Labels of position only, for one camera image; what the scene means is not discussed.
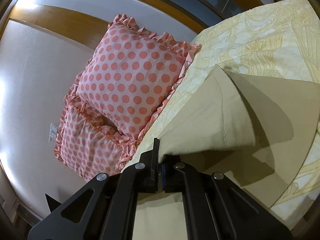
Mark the cream floral bedsheet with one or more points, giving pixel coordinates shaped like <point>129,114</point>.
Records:
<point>274,40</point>

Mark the wooden framed window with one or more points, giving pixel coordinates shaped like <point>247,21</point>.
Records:
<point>85,21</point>

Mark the pink polka-dot pillow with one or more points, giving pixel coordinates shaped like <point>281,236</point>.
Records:
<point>131,76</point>
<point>87,145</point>

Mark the dark wooden furniture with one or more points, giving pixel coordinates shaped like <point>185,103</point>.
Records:
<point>52,203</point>

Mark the left pink polka-dot pillow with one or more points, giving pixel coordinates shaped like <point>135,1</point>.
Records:
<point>87,145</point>

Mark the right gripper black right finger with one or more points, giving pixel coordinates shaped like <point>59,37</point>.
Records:
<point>215,207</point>

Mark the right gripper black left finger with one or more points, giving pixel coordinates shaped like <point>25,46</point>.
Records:
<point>105,207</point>

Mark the right pink polka-dot pillow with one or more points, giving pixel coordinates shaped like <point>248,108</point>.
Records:
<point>131,76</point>

